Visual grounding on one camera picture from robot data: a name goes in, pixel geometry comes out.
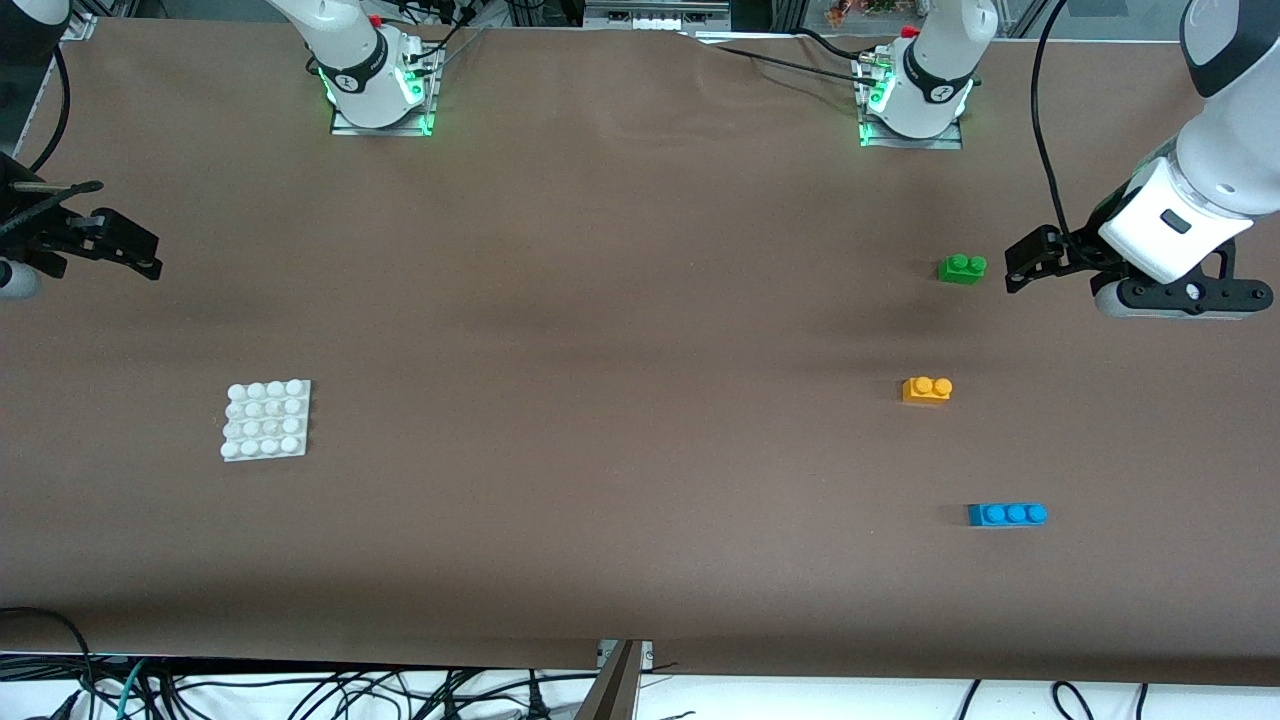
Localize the white studded base plate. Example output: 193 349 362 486
220 379 312 463

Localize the blue three-stud block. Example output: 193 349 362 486
967 502 1049 529

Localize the brown table cover sheet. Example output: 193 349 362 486
0 18 1280 687

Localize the grey power strip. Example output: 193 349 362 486
583 0 733 33

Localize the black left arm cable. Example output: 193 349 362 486
1029 0 1079 251

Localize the black cable across table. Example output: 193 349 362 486
695 28 891 87

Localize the teal floor cable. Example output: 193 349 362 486
112 658 148 720

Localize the tangled black cable bundle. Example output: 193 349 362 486
0 606 601 720

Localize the metal table frame bracket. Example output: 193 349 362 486
574 640 656 720

